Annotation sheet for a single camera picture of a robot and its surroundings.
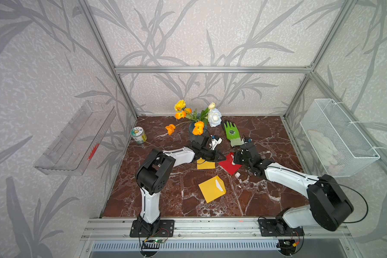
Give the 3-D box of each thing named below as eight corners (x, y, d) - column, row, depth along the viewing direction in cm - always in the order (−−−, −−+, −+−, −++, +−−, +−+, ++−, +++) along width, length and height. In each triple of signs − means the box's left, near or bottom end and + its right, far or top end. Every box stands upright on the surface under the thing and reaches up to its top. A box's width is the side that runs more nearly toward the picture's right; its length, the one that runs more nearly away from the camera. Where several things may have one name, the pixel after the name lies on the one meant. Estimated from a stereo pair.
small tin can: (133, 144, 107) (129, 135, 100) (137, 135, 112) (132, 126, 105) (145, 144, 107) (141, 135, 100) (147, 135, 112) (144, 126, 105)
